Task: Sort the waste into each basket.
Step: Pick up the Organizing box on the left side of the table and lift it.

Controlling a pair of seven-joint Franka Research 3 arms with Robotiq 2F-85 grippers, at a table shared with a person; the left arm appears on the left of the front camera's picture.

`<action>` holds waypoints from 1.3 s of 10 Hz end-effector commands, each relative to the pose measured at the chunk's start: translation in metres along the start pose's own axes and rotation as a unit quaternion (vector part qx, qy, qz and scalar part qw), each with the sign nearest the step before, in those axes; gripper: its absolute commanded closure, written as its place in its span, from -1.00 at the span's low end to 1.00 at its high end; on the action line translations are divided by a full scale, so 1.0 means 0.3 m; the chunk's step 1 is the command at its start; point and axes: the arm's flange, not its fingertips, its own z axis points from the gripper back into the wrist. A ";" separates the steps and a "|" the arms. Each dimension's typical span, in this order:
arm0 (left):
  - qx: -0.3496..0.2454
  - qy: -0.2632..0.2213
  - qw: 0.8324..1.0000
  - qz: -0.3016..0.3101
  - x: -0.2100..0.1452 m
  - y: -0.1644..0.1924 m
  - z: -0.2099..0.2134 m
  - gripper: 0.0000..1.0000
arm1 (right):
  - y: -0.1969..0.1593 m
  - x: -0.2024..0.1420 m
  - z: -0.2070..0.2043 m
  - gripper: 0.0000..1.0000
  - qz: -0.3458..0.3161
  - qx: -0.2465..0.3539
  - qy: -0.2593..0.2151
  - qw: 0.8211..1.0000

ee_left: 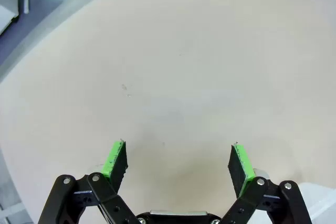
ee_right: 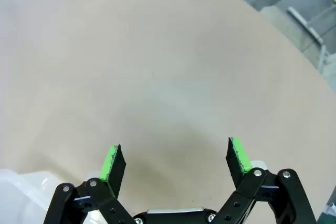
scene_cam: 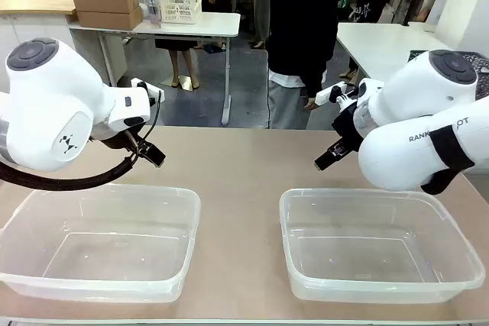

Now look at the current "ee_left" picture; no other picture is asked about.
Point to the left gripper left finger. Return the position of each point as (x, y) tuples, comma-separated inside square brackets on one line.
[(103, 192)]

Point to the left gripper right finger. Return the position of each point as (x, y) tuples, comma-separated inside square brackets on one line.
[(252, 195)]

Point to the large clear plastic container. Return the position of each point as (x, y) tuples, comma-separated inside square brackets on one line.
[(320, 203)]

